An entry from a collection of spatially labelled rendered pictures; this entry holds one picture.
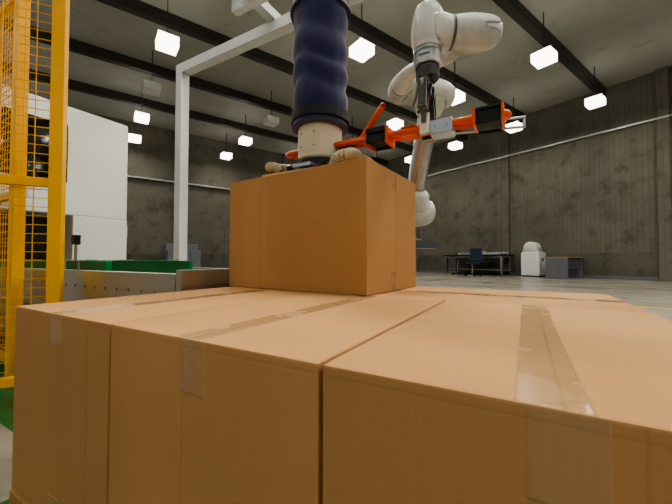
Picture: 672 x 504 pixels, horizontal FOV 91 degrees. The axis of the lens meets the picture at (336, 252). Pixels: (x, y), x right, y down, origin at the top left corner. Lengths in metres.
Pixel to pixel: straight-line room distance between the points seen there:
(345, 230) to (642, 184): 13.97
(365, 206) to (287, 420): 0.68
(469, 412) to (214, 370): 0.29
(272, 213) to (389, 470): 0.95
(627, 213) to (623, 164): 1.66
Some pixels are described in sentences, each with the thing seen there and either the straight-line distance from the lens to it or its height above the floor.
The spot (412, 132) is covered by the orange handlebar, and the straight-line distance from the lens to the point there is 1.17.
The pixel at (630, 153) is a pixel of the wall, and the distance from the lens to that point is 14.96.
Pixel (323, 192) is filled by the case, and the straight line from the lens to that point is 1.04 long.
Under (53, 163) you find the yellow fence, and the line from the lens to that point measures 1.97.
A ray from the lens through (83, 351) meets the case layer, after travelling 0.74.
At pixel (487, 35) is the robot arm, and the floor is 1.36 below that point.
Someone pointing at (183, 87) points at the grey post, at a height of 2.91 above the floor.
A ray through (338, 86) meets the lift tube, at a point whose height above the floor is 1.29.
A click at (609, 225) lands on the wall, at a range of 14.71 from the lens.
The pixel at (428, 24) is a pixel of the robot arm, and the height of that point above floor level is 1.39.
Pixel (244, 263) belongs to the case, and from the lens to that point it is 1.26.
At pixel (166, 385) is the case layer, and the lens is 0.54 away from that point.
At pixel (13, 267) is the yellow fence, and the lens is 2.37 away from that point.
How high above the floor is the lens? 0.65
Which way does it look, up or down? 1 degrees up
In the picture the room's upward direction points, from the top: straight up
